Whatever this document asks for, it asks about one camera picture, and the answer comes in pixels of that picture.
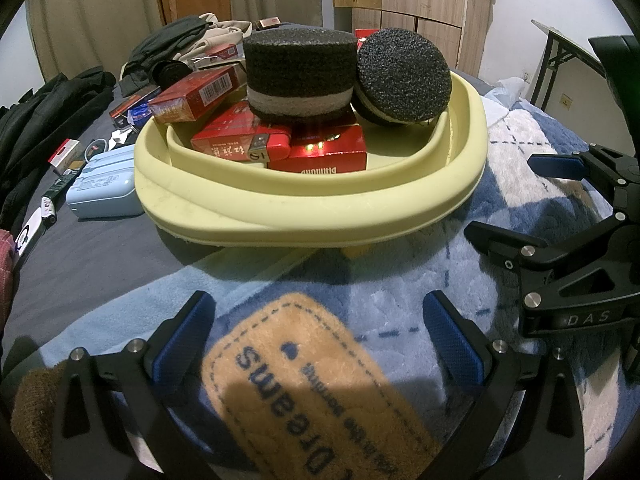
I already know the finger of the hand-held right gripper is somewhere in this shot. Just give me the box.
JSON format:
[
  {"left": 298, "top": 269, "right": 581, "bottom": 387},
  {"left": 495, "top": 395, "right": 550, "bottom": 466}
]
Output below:
[
  {"left": 527, "top": 150, "right": 640, "bottom": 196},
  {"left": 464, "top": 210, "right": 631, "bottom": 286}
]

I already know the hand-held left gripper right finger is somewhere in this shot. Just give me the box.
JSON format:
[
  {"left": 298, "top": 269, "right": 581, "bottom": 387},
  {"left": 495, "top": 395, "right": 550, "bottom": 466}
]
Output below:
[{"left": 422, "top": 289, "right": 588, "bottom": 480}]

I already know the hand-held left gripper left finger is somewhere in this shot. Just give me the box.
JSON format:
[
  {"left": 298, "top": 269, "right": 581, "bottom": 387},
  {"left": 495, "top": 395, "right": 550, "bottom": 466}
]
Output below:
[{"left": 50, "top": 290, "right": 218, "bottom": 480}]

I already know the pale yellow plastic basin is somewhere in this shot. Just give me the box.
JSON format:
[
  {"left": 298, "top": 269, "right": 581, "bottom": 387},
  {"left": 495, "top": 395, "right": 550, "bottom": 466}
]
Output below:
[{"left": 134, "top": 67, "right": 488, "bottom": 250}]

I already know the round black sponge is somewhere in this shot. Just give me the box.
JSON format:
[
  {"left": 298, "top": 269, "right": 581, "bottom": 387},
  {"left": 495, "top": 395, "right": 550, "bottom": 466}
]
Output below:
[
  {"left": 352, "top": 29, "right": 453, "bottom": 126},
  {"left": 242, "top": 29, "right": 358, "bottom": 122}
]

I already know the glossy red cigarette pack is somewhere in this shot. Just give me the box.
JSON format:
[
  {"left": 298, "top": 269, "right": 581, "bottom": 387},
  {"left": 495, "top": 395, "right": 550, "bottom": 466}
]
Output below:
[{"left": 265, "top": 121, "right": 368, "bottom": 173}]

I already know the red cigarette pack white label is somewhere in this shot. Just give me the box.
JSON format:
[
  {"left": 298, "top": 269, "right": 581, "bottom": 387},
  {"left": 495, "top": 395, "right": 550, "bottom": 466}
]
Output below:
[{"left": 149, "top": 66, "right": 242, "bottom": 125}]

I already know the blue white plaid blanket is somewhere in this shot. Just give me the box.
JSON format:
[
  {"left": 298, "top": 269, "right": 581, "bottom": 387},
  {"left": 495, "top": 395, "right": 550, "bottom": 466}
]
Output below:
[{"left": 15, "top": 77, "right": 640, "bottom": 480}]

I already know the grey bed sheet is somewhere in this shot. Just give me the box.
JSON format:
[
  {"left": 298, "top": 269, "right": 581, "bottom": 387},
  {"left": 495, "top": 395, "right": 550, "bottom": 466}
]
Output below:
[{"left": 0, "top": 80, "right": 281, "bottom": 361}]

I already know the folding table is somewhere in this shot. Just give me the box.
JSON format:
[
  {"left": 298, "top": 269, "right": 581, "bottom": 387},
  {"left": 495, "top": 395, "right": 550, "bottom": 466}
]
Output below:
[{"left": 531, "top": 19, "right": 608, "bottom": 116}]

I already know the light blue plastic case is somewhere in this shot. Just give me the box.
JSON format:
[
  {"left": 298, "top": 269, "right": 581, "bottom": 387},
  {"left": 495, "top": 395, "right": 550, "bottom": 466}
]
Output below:
[{"left": 66, "top": 147, "right": 137, "bottom": 220}]

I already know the brown plush cloth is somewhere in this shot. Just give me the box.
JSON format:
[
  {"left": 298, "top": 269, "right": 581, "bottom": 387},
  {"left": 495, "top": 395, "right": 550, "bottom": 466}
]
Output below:
[{"left": 10, "top": 367, "right": 71, "bottom": 461}]

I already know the white black gadget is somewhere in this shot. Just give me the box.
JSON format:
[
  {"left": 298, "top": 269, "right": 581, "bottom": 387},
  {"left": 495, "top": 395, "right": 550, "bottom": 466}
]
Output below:
[{"left": 12, "top": 197, "right": 58, "bottom": 256}]

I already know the dark slim box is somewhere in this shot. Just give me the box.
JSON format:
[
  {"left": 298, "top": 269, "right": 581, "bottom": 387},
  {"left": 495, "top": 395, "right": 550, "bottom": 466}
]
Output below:
[{"left": 42, "top": 170, "right": 81, "bottom": 200}]

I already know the red plaid cloth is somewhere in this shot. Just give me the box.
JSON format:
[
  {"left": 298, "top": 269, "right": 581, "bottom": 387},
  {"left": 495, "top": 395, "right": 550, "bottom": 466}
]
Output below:
[{"left": 0, "top": 229, "right": 16, "bottom": 306}]

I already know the red cigarette pack white text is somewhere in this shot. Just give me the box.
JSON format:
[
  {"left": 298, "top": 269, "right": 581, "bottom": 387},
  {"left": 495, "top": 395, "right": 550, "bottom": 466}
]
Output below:
[{"left": 190, "top": 101, "right": 293, "bottom": 163}]

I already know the red white box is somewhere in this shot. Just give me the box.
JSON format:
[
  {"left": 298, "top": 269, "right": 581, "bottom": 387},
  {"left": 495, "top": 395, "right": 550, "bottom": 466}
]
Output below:
[{"left": 47, "top": 139, "right": 81, "bottom": 168}]

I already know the small red box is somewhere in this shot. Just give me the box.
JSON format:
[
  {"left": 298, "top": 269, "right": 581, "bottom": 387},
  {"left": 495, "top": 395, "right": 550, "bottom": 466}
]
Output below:
[{"left": 109, "top": 85, "right": 161, "bottom": 121}]

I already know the black jacket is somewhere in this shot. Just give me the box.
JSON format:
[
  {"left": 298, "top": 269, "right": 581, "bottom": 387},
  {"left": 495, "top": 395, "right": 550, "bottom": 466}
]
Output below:
[{"left": 0, "top": 67, "right": 117, "bottom": 231}]

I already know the small round black item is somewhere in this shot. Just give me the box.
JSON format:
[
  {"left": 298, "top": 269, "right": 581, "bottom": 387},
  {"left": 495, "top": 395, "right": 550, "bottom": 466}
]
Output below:
[{"left": 152, "top": 59, "right": 187, "bottom": 85}]

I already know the dark grey clothing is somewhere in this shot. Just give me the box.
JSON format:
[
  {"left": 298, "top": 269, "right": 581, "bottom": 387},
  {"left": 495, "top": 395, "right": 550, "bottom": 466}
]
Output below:
[{"left": 120, "top": 15, "right": 216, "bottom": 96}]

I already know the beige clothing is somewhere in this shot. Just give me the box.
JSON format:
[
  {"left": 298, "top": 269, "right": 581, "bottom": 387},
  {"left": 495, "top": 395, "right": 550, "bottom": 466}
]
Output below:
[{"left": 187, "top": 19, "right": 261, "bottom": 63}]

